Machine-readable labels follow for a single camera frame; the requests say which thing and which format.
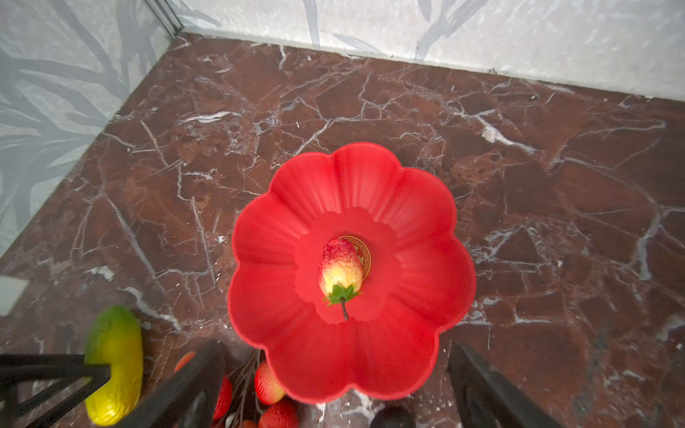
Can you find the red yellow fake strawberry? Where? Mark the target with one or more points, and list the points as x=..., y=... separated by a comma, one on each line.
x=341, y=274

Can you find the dark fake avocado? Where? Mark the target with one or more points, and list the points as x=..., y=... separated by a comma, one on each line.
x=393, y=417

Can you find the red fake lychee bunch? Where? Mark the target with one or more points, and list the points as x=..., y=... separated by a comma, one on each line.
x=250, y=396

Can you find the red flower-shaped fruit bowl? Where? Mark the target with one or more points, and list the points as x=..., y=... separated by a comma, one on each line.
x=419, y=279

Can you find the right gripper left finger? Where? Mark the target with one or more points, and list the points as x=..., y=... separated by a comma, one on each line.
x=187, y=399

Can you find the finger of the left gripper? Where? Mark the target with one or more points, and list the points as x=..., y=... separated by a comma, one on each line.
x=61, y=371

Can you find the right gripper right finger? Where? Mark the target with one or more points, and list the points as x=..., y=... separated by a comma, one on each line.
x=485, y=398

